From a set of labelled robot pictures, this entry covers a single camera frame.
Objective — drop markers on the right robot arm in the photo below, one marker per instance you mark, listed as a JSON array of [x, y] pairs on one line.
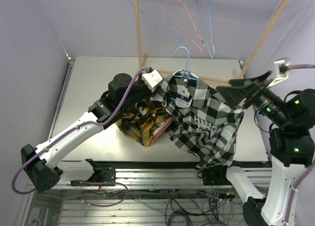
[[292, 148]]

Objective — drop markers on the checkered shirt paper tag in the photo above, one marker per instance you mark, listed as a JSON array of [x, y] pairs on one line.
[[183, 95]]

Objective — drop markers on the black white checkered shirt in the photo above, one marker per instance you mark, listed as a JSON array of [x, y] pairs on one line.
[[206, 127]]

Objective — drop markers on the yellow plaid shirt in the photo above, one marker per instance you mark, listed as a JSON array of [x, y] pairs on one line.
[[131, 122]]

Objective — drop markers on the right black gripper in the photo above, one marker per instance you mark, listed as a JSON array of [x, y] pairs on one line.
[[234, 94]]

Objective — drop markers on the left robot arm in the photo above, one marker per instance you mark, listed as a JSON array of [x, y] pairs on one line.
[[44, 164]]

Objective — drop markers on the blue hanger of checkered shirt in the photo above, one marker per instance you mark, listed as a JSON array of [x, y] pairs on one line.
[[186, 75]]

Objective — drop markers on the wooden clothes rack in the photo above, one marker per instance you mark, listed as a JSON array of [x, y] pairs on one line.
[[267, 30]]

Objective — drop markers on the pink hanger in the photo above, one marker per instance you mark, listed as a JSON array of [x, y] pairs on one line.
[[179, 13]]

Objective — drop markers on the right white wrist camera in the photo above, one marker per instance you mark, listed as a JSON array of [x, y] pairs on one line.
[[281, 69]]

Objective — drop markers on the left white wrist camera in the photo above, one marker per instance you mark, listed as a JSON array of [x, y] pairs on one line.
[[152, 79]]

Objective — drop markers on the blue hanger of plaid shirt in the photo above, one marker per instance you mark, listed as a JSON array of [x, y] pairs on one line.
[[208, 41]]

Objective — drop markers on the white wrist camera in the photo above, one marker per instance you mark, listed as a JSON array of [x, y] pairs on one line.
[[281, 69], [152, 79]]

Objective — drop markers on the pink plastic basket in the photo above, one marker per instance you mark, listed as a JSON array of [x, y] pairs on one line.
[[152, 130]]

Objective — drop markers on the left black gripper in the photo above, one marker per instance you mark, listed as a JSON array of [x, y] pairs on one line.
[[149, 93]]

